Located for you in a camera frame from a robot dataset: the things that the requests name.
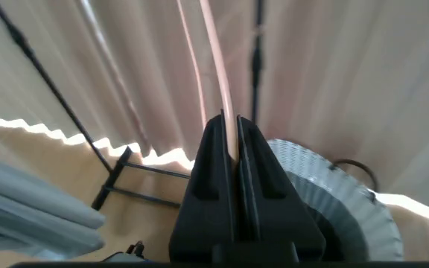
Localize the white laundry basket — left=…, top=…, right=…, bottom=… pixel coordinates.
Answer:
left=266, top=138, right=405, bottom=261

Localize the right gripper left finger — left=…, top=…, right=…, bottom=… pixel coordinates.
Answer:
left=168, top=109, right=238, bottom=261

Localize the black clothes rack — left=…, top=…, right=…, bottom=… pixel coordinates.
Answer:
left=0, top=0, right=267, bottom=211

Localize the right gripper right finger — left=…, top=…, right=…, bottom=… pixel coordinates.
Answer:
left=236, top=115, right=326, bottom=261

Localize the pink clothes hanger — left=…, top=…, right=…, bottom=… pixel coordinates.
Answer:
left=175, top=0, right=240, bottom=165

